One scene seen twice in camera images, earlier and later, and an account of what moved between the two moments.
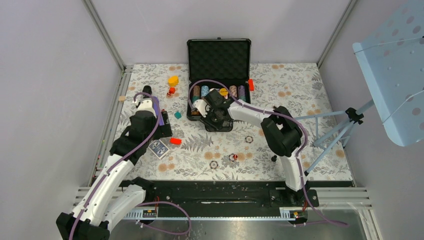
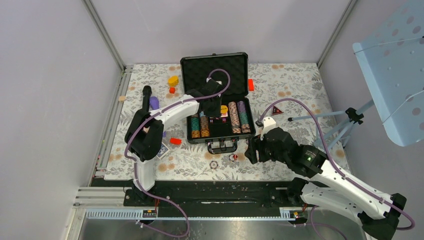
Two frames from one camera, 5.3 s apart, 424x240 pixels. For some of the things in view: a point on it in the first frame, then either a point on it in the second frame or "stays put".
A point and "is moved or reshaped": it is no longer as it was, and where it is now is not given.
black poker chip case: (222, 64) is moved or reshaped
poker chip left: (213, 164) stays put
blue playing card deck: (159, 149) stays put
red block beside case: (251, 84) stays put
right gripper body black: (214, 117) → (265, 152)
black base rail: (228, 194) stays put
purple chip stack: (241, 92) → (244, 119)
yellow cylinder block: (173, 81) stays put
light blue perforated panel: (391, 56) stays put
